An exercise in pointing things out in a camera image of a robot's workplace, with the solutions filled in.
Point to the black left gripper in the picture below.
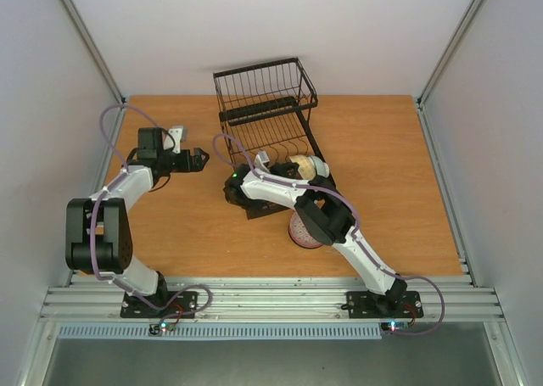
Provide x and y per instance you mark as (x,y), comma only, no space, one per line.
(199,165)

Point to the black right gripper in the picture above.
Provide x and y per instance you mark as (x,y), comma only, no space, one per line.
(287,170)

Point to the pale green glazed bowl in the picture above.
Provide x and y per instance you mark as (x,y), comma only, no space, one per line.
(320,166)

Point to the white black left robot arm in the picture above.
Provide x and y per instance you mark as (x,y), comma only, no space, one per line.
(98,238)

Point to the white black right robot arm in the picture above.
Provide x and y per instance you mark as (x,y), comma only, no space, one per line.
(326,216)

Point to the left small circuit board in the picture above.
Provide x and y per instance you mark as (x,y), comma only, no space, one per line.
(163,327)

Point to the small circuit board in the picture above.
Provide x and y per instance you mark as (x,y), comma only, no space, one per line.
(395,326)
(163,327)

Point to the right small circuit board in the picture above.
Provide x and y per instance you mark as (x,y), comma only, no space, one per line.
(395,326)

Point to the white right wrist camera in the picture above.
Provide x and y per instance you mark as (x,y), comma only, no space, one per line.
(262,161)

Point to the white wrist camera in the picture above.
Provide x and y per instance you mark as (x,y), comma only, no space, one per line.
(262,161)
(175,136)

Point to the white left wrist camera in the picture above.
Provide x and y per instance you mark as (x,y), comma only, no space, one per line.
(175,136)

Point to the black wire dish rack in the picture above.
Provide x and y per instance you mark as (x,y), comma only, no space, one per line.
(268,106)

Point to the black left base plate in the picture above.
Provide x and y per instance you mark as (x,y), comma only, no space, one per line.
(133,307)

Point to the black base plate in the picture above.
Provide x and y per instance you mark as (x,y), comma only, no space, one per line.
(133,307)
(364,304)

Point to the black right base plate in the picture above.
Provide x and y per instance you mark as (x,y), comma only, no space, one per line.
(364,304)

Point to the grey slotted cable duct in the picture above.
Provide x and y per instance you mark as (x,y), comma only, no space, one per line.
(221,331)

